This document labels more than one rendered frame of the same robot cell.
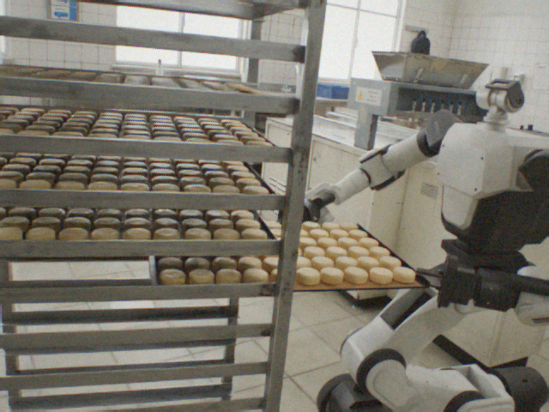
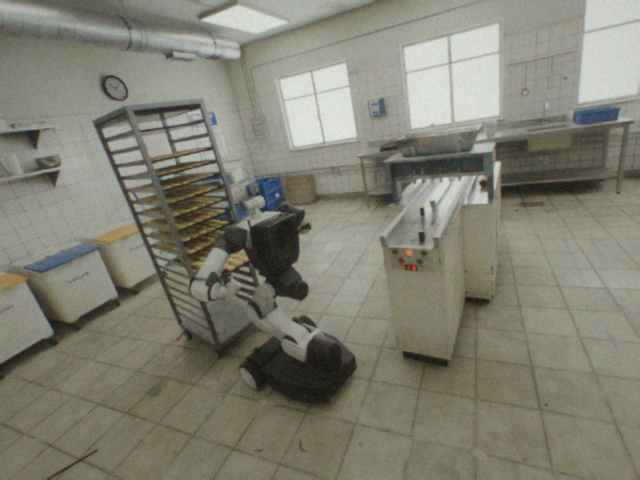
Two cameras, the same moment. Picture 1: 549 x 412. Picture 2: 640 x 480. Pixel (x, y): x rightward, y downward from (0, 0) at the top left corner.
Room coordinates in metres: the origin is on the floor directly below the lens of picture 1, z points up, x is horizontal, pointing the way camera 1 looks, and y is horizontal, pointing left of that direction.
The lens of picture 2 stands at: (0.74, -2.25, 1.58)
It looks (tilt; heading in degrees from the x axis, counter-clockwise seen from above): 20 degrees down; 59
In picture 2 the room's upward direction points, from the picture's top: 11 degrees counter-clockwise
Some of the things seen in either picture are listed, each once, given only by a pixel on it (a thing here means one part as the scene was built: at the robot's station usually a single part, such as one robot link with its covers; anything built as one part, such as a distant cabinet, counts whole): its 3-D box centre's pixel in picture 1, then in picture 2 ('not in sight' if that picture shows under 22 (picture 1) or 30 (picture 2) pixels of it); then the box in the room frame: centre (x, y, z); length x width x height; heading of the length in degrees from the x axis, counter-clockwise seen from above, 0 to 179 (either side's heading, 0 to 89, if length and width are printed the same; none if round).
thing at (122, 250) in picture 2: not in sight; (127, 257); (0.45, 2.29, 0.38); 0.64 x 0.54 x 0.77; 121
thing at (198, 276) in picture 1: (201, 278); not in sight; (0.91, 0.13, 0.78); 0.05 x 0.05 x 0.02
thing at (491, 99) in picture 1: (498, 102); (254, 206); (1.28, -0.54, 1.17); 0.10 x 0.07 x 0.09; 16
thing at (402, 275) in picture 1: (403, 275); not in sight; (1.04, -0.31, 0.78); 0.05 x 0.05 x 0.02
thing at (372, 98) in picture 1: (420, 118); (439, 175); (2.63, -0.72, 1.01); 0.72 x 0.33 x 0.34; 117
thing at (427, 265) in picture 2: not in sight; (410, 258); (1.86, -1.12, 0.77); 0.24 x 0.04 x 0.14; 117
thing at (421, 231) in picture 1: (472, 253); (430, 276); (2.18, -0.95, 0.45); 0.70 x 0.34 x 0.90; 27
